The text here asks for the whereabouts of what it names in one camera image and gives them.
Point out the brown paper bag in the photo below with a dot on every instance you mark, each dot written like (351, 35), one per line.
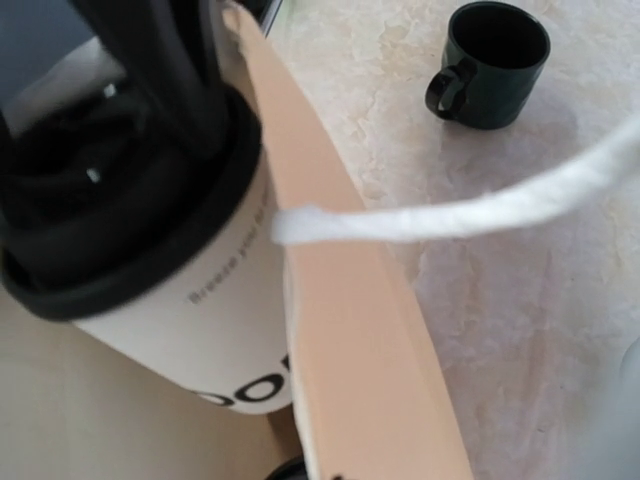
(479, 358)

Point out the white paper cup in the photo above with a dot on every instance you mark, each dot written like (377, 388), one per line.
(217, 327)

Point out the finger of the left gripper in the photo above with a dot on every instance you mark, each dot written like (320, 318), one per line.
(167, 49)

